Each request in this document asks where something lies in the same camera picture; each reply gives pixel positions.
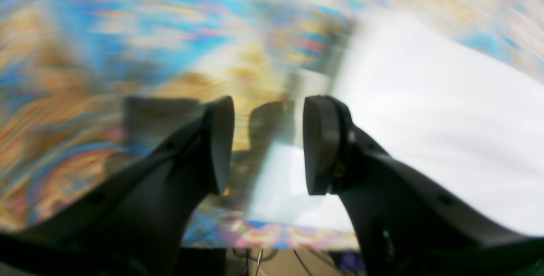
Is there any white printed T-shirt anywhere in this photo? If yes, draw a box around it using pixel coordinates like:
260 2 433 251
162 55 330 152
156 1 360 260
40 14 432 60
245 11 544 236

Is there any patterned tablecloth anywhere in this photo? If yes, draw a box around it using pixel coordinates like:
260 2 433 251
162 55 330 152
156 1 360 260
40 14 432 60
1 0 543 249

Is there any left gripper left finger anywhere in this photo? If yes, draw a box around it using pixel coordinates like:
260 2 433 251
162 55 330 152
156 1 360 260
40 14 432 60
1 96 235 276

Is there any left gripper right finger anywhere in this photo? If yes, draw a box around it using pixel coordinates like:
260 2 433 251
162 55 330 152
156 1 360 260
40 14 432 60
303 96 544 276

